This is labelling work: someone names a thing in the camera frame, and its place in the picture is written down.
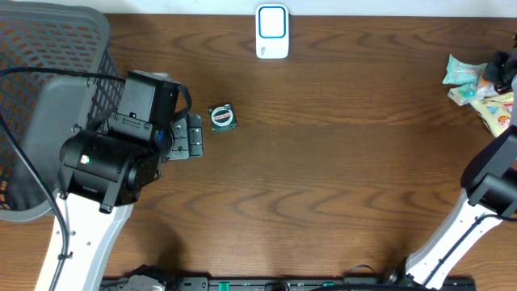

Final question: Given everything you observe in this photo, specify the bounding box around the yellow wet wipes pack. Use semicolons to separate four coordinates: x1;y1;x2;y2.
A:
471;91;516;137

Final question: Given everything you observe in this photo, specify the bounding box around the small teal tissue pack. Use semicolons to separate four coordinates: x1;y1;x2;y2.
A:
448;83;494;106

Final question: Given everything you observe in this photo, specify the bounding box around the teal wipes pouch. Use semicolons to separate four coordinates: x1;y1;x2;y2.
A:
442;54;487;86

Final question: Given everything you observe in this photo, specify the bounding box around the dark green round-label box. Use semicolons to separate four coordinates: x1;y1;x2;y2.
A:
208;103;237;133

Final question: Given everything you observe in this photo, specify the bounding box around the orange small tissue pack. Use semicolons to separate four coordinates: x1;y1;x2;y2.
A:
477;76;498;99

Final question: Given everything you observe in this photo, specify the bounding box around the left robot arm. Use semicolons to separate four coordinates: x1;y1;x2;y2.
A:
36;112;203;290

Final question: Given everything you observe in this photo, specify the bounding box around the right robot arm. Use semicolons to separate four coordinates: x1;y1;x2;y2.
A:
384;109;516;290

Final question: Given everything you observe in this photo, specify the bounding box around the white barcode scanner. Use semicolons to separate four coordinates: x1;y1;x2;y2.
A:
255;3;289;59

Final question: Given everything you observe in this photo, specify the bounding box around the grey plastic shopping basket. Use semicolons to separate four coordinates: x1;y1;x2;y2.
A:
1;1;124;222

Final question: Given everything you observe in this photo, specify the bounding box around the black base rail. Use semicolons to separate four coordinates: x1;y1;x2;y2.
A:
100;264;477;291

